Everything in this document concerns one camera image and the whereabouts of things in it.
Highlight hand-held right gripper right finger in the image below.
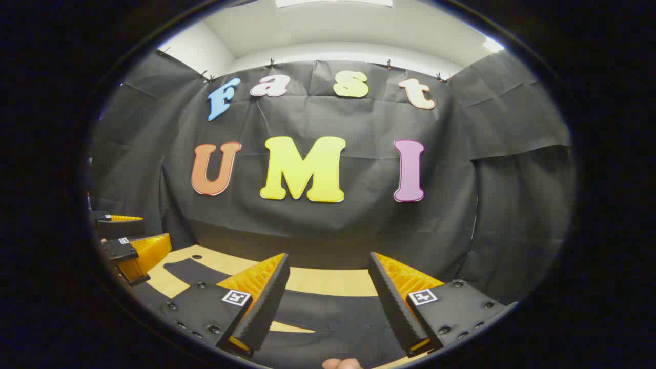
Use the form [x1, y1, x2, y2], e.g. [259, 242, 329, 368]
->
[369, 252, 518, 358]

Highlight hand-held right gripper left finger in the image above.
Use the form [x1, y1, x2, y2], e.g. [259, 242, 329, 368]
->
[154, 253, 291, 358]

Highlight black jeans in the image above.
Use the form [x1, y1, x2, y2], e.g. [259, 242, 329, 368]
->
[128, 258, 411, 368]

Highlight black backdrop cloth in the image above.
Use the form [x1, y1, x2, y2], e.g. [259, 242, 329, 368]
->
[88, 49, 577, 308]

